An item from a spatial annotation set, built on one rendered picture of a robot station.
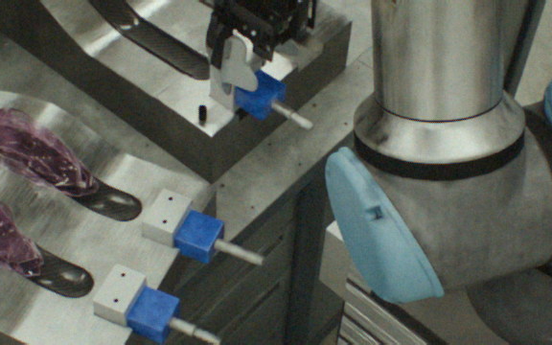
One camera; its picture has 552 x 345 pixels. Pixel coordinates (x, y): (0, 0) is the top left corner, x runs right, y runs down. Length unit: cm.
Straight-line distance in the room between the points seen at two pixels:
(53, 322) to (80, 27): 39
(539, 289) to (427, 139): 23
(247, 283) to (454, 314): 66
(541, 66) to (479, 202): 194
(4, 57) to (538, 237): 87
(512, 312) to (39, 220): 53
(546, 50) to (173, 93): 157
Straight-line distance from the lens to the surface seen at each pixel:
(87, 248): 116
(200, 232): 115
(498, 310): 90
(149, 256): 115
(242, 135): 127
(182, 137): 126
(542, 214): 75
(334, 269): 104
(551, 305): 88
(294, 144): 132
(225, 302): 151
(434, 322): 91
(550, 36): 272
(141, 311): 110
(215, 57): 115
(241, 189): 127
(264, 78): 122
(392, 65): 68
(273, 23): 107
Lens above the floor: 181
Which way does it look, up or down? 52 degrees down
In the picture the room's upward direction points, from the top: 5 degrees clockwise
